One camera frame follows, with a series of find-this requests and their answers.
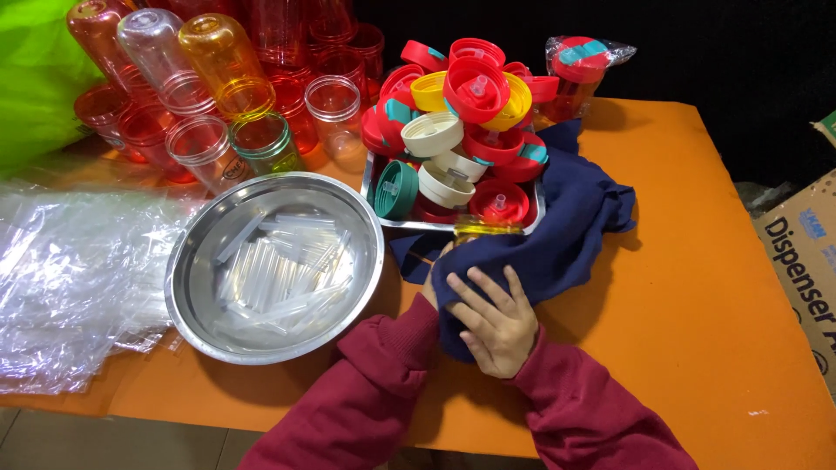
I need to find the person's left hand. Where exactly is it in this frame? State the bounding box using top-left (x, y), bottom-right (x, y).
top-left (421, 242), bottom-right (456, 312)

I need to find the person's right hand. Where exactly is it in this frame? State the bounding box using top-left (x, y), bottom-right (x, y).
top-left (446, 265), bottom-right (540, 380)

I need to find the yellow transparent plastic bottle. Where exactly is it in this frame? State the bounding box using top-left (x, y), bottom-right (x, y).
top-left (453, 215), bottom-right (525, 247)

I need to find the navy blue cloth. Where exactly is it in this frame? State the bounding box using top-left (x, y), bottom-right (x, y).
top-left (390, 119), bottom-right (637, 364)

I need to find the steel tray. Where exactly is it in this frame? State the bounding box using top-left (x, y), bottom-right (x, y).
top-left (361, 150), bottom-right (548, 236)

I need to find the heap of coloured bottle lids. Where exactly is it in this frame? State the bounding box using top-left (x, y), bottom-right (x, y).
top-left (361, 38), bottom-right (561, 226)

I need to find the heap of clear plastic straws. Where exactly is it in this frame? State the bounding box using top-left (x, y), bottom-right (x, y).
top-left (212, 209), bottom-right (357, 335)

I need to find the wrapped bottle with red lid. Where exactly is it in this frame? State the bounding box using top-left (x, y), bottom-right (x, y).
top-left (539, 35), bottom-right (637, 125)

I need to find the round steel bowl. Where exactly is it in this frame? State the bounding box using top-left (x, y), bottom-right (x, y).
top-left (163, 171), bottom-right (386, 366)

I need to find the group of transparent plastic bottles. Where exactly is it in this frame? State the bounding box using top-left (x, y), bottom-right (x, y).
top-left (65, 0), bottom-right (386, 195)

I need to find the large brown cardboard box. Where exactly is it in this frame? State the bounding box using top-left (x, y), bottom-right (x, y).
top-left (752, 168), bottom-right (836, 400)

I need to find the pile of clear plastic bags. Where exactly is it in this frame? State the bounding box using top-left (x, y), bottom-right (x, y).
top-left (0, 183), bottom-right (198, 396)

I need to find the small carton with green print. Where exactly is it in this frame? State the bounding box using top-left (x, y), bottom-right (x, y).
top-left (812, 110), bottom-right (836, 149)

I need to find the green plastic bag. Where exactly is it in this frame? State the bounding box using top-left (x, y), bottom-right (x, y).
top-left (0, 0), bottom-right (111, 175)

